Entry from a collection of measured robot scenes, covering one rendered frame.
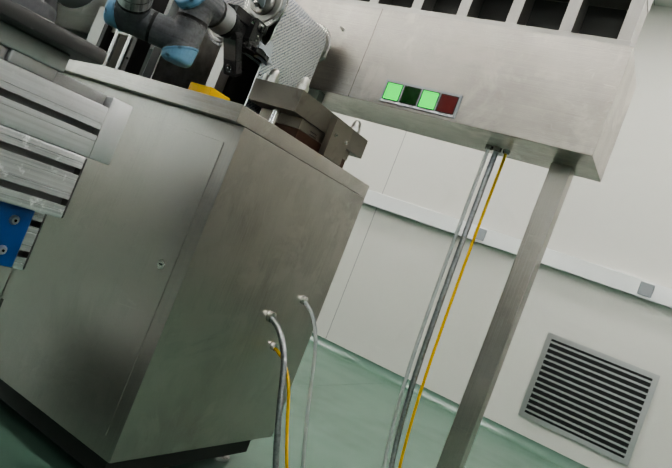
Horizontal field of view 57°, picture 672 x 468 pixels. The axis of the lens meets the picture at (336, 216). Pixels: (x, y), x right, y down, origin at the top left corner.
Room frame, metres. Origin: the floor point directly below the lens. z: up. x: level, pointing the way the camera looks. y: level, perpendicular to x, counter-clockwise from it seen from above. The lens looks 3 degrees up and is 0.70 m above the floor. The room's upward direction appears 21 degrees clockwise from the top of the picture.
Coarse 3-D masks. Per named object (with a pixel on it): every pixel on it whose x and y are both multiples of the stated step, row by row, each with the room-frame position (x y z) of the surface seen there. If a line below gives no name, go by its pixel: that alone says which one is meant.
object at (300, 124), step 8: (264, 112) 1.66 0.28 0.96; (280, 120) 1.63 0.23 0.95; (288, 120) 1.62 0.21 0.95; (296, 120) 1.61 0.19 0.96; (304, 120) 1.61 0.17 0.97; (280, 128) 1.63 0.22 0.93; (288, 128) 1.62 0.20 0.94; (296, 128) 1.61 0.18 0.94; (304, 128) 1.62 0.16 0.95; (312, 128) 1.65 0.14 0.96; (296, 136) 1.61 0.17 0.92; (304, 136) 1.64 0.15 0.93; (312, 136) 1.68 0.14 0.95; (320, 136) 1.70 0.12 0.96; (312, 144) 1.68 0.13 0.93; (320, 144) 1.71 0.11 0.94; (344, 160) 1.84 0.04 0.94
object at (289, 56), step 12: (276, 24) 1.69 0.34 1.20; (276, 36) 1.70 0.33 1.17; (288, 36) 1.74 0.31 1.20; (276, 48) 1.71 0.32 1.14; (288, 48) 1.76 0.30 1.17; (300, 48) 1.80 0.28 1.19; (276, 60) 1.73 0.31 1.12; (288, 60) 1.77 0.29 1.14; (300, 60) 1.82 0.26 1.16; (312, 60) 1.86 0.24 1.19; (264, 72) 1.71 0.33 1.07; (288, 72) 1.79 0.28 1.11; (300, 72) 1.84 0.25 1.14; (312, 72) 1.88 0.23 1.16; (252, 84) 1.69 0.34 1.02; (288, 84) 1.81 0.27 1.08
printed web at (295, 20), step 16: (224, 0) 1.82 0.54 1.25; (240, 0) 1.87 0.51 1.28; (288, 0) 1.70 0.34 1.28; (288, 16) 1.71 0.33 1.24; (304, 16) 1.78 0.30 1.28; (304, 32) 1.79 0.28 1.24; (320, 32) 1.86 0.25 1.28; (208, 48) 2.02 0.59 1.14; (320, 48) 1.88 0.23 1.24; (160, 64) 1.89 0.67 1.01; (192, 64) 1.99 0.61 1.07; (208, 64) 2.05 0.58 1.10; (160, 80) 1.91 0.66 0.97; (176, 80) 1.96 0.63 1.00; (192, 80) 2.01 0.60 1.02
